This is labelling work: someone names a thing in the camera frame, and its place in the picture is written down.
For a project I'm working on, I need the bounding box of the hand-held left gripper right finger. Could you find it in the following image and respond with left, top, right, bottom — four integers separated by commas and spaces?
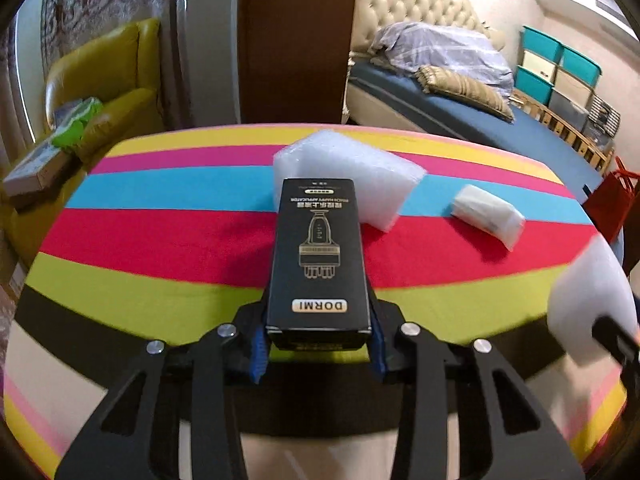
367, 300, 587, 480

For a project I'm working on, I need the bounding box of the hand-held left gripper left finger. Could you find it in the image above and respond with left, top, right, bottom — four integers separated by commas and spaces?
54, 304, 272, 480

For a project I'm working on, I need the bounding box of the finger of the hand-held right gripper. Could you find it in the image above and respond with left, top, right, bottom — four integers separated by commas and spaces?
591, 314, 640, 363

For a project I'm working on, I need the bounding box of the white foam sheet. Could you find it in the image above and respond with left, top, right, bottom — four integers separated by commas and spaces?
546, 237, 639, 380

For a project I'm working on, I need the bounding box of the black printed box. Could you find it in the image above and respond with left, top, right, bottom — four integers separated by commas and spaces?
265, 177, 374, 352

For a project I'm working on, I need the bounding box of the red gift bag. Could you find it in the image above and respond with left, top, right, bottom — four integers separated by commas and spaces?
582, 156, 640, 247

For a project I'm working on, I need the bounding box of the striped colourful tablecloth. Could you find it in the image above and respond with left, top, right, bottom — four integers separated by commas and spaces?
0, 122, 637, 480

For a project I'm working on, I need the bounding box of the small white plastic packet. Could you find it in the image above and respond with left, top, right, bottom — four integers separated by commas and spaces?
450, 184, 526, 252

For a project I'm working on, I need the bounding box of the bubble wrap bag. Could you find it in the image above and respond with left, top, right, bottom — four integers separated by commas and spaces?
272, 129, 429, 234

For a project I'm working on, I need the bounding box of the bed with blue sheet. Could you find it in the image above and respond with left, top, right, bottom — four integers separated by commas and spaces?
345, 55, 609, 192

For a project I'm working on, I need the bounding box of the stack of storage bins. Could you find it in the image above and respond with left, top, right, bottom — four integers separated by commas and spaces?
514, 25, 604, 132

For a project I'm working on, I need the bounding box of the striped beige pillow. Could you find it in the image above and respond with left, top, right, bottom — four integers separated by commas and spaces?
415, 65, 516, 127

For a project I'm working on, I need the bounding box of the flat cardboard box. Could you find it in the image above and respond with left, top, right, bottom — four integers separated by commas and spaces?
2, 142, 77, 199

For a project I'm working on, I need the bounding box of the green packet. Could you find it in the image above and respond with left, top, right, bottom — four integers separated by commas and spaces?
50, 97, 104, 149

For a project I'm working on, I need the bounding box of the blue white striped duvet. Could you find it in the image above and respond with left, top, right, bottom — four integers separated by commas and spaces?
369, 21, 515, 99

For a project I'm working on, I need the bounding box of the brown wooden panel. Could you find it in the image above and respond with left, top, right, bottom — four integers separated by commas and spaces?
239, 0, 360, 126

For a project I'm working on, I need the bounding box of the yellow leather armchair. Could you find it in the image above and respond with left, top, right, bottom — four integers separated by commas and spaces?
0, 17, 167, 263

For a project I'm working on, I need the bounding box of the tufted beige headboard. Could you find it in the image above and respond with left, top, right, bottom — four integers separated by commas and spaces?
350, 0, 507, 57

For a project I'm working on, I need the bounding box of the wooden crib rail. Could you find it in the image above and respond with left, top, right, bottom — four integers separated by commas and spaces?
510, 92, 617, 172

